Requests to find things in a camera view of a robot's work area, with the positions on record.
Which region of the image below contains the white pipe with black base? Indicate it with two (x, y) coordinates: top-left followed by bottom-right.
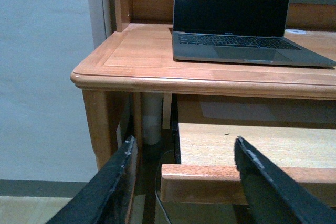
(142, 93), (162, 158)

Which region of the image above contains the white cable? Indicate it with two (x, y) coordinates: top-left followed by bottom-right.
(154, 149), (175, 224)

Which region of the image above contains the wooden desk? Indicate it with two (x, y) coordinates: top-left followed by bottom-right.
(70, 0), (336, 224)

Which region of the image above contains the white desk cable grommet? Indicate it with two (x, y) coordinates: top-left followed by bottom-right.
(285, 29), (307, 35)

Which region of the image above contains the grey open laptop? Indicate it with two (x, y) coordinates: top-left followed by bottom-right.
(172, 0), (335, 67)

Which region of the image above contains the wooden keyboard drawer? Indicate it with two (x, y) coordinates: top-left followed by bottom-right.
(161, 123), (335, 206)

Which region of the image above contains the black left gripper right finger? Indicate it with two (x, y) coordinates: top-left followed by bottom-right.
(234, 137), (335, 223)

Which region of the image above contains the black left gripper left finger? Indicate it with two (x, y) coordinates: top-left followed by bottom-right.
(47, 136), (138, 223)

